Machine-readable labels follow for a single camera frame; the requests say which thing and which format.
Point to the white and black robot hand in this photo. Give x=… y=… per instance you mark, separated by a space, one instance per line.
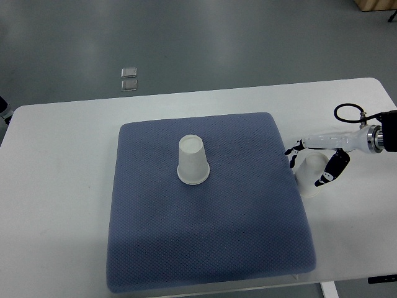
x=368 y=139

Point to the white paper cup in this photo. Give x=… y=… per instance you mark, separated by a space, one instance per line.
x=193 y=167
x=309 y=172

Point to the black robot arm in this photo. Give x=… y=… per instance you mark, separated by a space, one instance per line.
x=386 y=137

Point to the black tripod leg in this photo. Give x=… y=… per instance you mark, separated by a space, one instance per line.
x=391 y=18

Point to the wooden box corner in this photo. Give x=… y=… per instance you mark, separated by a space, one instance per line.
x=376 y=5

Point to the black table control panel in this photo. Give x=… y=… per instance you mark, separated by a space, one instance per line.
x=382 y=279

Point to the blue textured cushion mat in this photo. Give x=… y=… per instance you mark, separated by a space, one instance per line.
x=246 y=220

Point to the white table leg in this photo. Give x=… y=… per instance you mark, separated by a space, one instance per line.
x=329 y=290

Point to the white paper cup on mat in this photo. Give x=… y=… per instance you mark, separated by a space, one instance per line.
x=193 y=167

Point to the upper floor socket plate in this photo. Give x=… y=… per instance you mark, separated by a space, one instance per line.
x=129 y=72

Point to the dark object at left edge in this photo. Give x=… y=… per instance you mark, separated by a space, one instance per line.
x=6 y=111

